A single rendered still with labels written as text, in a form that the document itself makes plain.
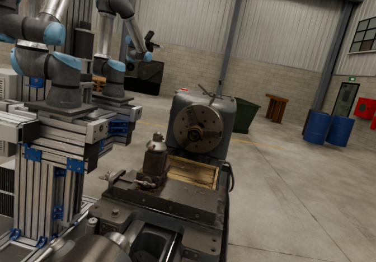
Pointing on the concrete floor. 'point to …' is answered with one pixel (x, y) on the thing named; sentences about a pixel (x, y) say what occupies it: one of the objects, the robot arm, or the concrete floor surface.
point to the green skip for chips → (244, 115)
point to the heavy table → (276, 108)
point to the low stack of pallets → (98, 83)
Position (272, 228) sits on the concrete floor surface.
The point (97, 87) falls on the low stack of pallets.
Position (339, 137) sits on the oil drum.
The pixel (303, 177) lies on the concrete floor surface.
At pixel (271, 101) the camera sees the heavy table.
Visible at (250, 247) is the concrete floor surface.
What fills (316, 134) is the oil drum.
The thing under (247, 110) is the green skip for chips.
